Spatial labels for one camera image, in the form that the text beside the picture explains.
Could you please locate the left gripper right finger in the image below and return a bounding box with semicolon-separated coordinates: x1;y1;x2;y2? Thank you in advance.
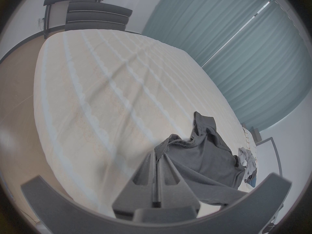
157;153;201;210

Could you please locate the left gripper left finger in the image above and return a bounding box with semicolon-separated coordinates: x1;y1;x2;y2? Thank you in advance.
112;151;157;210

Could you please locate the black T-shirt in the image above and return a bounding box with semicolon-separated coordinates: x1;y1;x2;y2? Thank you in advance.
154;111;257;206

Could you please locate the grey garment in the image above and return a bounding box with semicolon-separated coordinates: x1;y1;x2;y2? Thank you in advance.
238;147;258;183

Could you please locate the white printed pillow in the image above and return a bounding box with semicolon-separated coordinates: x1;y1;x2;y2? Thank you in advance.
242;127;258;166

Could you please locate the bed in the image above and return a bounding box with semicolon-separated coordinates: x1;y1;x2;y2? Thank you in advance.
33;29;284;219

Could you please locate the grey bedside table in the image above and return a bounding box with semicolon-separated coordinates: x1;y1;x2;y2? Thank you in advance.
240;123;262;141

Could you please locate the blue-green curtain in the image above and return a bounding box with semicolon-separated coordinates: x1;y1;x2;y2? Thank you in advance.
201;0;312;133
141;0;273;67

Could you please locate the black chest of drawers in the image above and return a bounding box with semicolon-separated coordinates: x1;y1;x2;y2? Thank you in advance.
65;1;133;33

